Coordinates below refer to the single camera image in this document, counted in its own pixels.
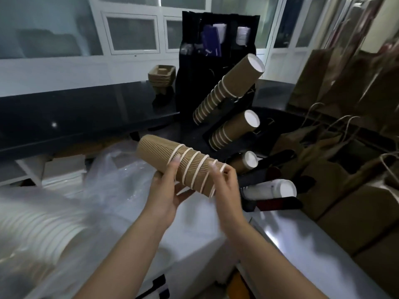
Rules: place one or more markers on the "stack of brown ribbed cups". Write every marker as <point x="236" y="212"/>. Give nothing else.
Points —
<point x="156" y="152"/>
<point x="237" y="127"/>

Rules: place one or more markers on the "small brown paper cup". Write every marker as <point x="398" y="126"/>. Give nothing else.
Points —
<point x="243" y="161"/>

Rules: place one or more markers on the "person's right forearm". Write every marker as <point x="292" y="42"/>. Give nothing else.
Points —
<point x="274" y="267"/>

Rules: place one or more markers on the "stack of white paper cups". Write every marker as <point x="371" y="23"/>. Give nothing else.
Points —
<point x="40" y="227"/>

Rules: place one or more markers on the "white framed window partition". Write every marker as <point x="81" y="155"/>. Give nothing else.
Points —
<point x="62" y="74"/>

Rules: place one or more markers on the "bundle of blue paper packets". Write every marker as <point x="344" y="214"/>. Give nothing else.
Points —
<point x="210" y="43"/>

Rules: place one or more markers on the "black glossy bar counter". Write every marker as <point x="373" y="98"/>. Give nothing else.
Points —
<point x="78" y="121"/>

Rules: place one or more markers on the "wrapped white napkin packet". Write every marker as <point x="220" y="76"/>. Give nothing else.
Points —
<point x="62" y="171"/>

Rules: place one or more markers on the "person's left forearm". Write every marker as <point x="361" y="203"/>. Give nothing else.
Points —
<point x="118" y="261"/>

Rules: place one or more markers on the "black wrapped cutlery bundle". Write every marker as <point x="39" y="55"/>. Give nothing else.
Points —
<point x="188" y="49"/>

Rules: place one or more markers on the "black cup dispenser rack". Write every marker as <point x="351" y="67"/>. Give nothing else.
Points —
<point x="193" y="133"/>

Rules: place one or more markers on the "stack of pulp cup trays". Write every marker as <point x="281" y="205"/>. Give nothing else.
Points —
<point x="161" y="74"/>

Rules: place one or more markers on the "person's right hand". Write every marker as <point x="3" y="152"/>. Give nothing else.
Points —
<point x="229" y="199"/>

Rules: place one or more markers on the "large clear plastic bag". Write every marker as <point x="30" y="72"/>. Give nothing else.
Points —
<point x="118" y="189"/>

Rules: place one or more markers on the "white shelf unit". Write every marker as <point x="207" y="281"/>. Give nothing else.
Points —
<point x="18" y="174"/>

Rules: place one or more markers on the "row of brown paper bags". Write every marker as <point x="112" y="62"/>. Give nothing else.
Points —
<point x="358" y="199"/>

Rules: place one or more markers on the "white cup stack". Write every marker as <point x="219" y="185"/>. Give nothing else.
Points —
<point x="271" y="189"/>

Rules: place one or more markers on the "person's left hand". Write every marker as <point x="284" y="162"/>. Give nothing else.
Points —
<point x="162" y="199"/>

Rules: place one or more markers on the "black acrylic condiment organizer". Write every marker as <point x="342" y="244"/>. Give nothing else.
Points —
<point x="193" y="84"/>

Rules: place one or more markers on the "brown cup stack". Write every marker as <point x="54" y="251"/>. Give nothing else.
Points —
<point x="237" y="80"/>

